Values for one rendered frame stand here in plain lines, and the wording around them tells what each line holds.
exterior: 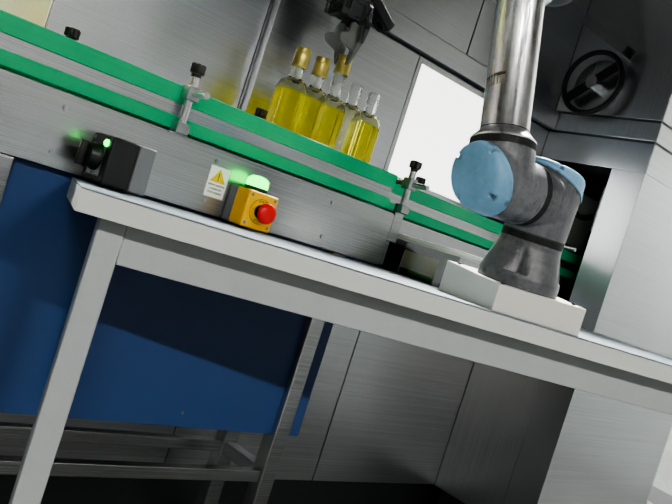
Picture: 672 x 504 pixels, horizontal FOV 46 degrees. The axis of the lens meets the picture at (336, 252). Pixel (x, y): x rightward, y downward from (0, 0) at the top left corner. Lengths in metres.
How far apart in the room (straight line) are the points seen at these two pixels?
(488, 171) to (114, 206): 0.60
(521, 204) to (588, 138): 1.27
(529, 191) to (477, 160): 0.10
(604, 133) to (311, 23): 1.07
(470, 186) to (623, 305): 1.28
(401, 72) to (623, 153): 0.77
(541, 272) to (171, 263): 0.65
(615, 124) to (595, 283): 0.50
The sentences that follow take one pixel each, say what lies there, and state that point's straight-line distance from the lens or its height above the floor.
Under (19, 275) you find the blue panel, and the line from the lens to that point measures 1.41.
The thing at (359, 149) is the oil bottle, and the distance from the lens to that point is 1.87.
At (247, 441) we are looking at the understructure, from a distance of 2.14.
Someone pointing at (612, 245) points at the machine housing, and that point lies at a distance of 2.47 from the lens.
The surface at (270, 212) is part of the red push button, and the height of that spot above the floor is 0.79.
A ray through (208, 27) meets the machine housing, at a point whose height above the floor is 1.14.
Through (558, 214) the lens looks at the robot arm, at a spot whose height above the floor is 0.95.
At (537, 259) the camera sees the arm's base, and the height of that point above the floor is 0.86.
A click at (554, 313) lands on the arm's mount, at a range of 1.46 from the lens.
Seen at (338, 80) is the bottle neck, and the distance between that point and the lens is 1.84.
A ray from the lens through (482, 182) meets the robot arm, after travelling 1.33.
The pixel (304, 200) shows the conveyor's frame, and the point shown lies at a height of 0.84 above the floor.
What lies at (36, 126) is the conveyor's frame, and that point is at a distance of 1.36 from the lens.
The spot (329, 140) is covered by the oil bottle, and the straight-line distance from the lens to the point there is 1.81.
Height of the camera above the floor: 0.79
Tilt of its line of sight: 1 degrees down
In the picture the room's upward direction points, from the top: 18 degrees clockwise
